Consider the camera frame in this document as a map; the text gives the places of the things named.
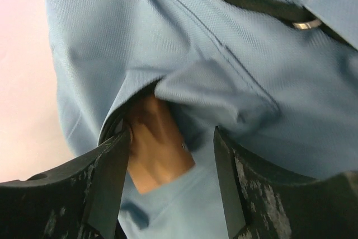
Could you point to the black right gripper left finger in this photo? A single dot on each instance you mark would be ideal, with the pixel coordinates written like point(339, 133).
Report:
point(78, 199)

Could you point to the tan cardboard piece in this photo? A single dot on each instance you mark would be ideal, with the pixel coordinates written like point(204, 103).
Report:
point(157, 152)

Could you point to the blue student backpack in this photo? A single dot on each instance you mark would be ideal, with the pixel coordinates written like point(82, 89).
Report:
point(286, 94)

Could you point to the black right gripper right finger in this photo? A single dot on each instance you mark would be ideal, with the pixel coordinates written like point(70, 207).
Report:
point(263, 200)

